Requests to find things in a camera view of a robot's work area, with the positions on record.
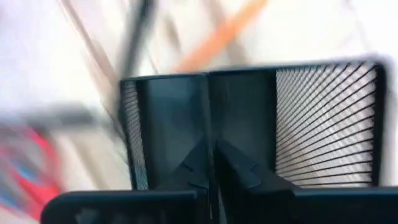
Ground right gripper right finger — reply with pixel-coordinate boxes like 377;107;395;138
215;141;297;224

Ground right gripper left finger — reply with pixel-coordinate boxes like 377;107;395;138
155;136;213;192

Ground black mesh desk organizer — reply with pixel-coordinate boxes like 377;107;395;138
119;58;388;191

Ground orange pencil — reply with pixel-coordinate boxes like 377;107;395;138
174;0;270;74

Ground red-handled scissors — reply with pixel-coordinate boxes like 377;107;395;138
0;123;63;218

